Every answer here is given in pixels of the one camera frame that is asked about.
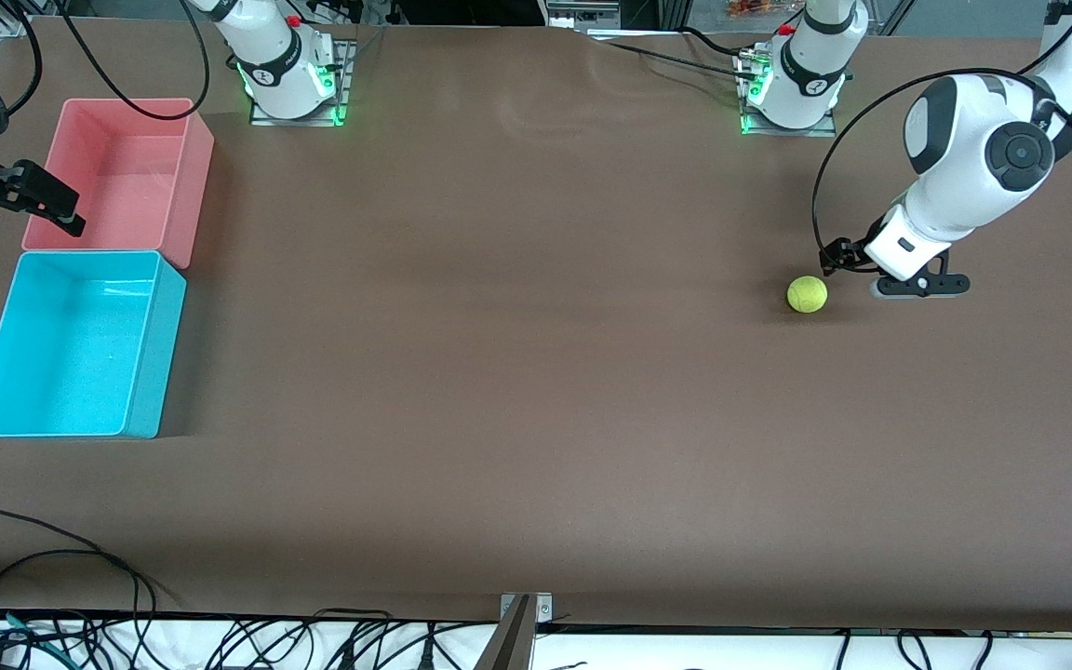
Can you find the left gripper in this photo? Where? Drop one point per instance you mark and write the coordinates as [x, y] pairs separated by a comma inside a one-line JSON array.
[[845, 252]]

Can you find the yellow-green tennis ball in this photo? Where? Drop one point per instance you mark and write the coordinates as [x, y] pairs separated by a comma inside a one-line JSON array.
[[807, 294]]

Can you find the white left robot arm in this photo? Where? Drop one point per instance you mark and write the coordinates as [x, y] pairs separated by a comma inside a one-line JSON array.
[[964, 149]]

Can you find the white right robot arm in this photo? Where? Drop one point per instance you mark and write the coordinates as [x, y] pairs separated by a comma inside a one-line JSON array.
[[275, 56]]

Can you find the pink plastic bin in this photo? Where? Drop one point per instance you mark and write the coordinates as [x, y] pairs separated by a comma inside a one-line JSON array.
[[131, 158]]

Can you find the blue plastic bin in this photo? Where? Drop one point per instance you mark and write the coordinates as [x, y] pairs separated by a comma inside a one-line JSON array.
[[71, 354]]

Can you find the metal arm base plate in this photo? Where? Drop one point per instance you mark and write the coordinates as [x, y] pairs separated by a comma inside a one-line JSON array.
[[342, 88], [829, 128]]

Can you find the aluminium frame profile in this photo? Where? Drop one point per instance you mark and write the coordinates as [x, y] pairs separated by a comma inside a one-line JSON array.
[[11, 24]]

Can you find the silver metal bracket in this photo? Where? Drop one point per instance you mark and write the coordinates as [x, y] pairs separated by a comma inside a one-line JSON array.
[[543, 607]]

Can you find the dark grey camera stand bar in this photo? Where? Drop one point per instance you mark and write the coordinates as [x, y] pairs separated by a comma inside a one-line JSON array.
[[510, 642]]

